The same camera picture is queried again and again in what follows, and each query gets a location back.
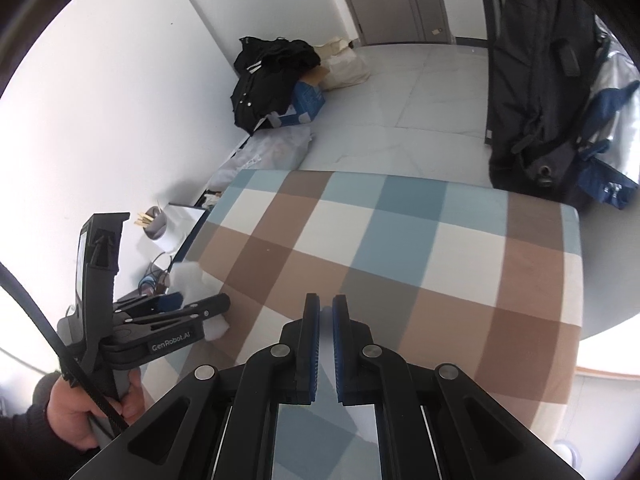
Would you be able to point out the black metal frame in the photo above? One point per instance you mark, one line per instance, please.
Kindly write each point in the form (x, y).
(487, 0)

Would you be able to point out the bundle of wooden sticks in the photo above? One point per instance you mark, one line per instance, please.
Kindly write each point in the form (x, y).
(145, 217)

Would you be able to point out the grey door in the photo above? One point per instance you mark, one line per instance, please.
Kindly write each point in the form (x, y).
(390, 0)

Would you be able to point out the grey plastic parcel bag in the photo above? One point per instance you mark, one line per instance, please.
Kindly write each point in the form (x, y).
(270, 152)

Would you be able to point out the blue box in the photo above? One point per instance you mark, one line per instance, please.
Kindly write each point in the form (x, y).
(305, 102)

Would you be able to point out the silver folding umbrella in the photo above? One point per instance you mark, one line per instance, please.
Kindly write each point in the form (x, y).
(617, 110)

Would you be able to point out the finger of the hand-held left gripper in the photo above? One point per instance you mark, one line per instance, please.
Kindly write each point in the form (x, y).
(165, 303)
(200, 312)

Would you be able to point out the beige tote bag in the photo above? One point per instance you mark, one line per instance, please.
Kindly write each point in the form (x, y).
(345, 67)

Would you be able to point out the black backpack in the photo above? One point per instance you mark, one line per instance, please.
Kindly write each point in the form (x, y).
(540, 85)

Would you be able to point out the cardboard box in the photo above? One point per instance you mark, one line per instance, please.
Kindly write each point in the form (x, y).
(315, 76)

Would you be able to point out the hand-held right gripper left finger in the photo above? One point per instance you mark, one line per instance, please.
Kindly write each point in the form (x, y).
(312, 340)

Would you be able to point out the white grey stick holder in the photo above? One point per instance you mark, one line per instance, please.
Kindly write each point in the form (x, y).
(162, 232)

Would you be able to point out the black jacket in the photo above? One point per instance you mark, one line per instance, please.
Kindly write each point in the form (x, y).
(270, 80)

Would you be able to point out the checked tablecloth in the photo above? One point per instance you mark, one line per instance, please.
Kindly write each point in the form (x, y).
(400, 240)

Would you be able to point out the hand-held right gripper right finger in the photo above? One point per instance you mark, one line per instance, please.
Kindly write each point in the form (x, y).
(340, 340)

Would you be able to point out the person's left hand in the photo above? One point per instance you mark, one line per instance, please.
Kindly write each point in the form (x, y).
(70, 410)

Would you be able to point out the person's left forearm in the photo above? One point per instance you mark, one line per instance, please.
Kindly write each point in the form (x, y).
(25, 445)

